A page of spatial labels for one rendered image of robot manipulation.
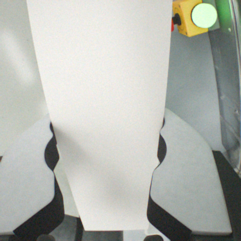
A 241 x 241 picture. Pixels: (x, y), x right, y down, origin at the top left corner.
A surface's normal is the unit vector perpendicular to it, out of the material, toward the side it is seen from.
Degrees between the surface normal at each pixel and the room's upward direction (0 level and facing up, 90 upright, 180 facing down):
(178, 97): 0
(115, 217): 0
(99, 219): 0
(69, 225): 98
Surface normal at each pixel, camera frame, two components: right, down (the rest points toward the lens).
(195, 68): 0.01, 0.54
